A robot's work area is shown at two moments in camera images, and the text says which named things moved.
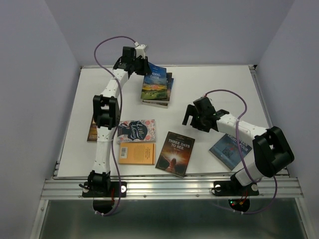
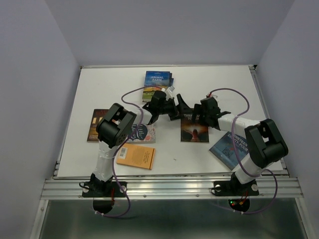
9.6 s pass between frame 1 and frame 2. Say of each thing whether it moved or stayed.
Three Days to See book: moved
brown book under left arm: stayed
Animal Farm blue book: moved
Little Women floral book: stayed
